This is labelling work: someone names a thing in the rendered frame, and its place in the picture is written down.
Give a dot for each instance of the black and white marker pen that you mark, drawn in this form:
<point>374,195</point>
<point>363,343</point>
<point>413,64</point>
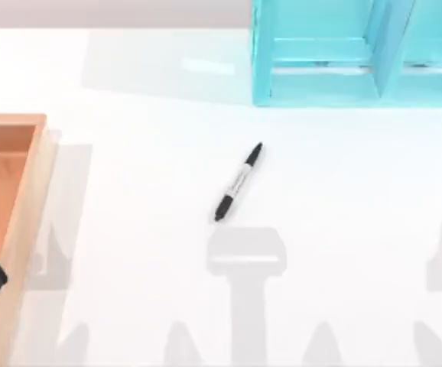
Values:
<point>238,182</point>

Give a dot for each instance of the light blue rack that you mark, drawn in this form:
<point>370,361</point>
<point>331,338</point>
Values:
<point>320,57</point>

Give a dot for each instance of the shallow salmon-coloured box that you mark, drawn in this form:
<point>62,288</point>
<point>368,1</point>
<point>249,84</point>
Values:
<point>22,199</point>

